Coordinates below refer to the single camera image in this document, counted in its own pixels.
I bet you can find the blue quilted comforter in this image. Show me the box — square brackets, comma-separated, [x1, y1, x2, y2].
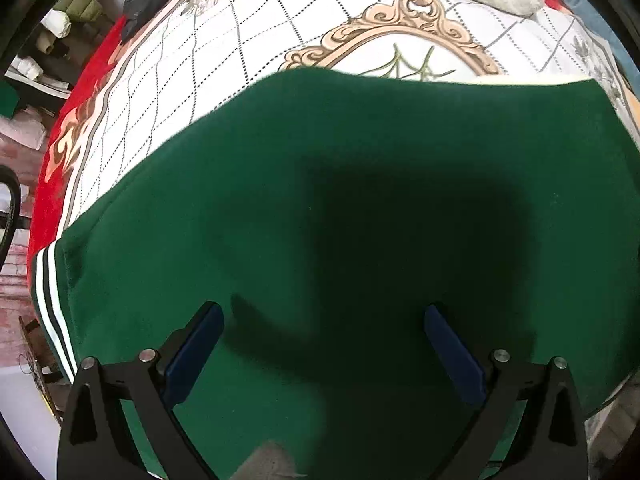
[582, 0, 633, 72]

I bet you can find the green and cream varsity jacket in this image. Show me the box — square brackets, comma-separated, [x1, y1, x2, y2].
[31, 69, 640, 480]

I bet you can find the white quilted floral mat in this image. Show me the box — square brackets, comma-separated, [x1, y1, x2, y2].
[62, 0, 640, 233]

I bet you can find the black cable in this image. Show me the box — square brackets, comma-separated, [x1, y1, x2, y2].
[0, 165, 23, 271]

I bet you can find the grey fuzzy cloth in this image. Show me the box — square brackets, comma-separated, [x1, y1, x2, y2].
[235, 440, 308, 480]

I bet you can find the pile of assorted clothes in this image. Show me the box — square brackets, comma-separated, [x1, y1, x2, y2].
[0, 0, 108, 151]

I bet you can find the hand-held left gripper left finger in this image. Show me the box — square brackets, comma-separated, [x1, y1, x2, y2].
[56, 301, 224, 480]

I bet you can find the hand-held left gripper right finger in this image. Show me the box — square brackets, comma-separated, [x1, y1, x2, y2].
[422, 302, 587, 480]

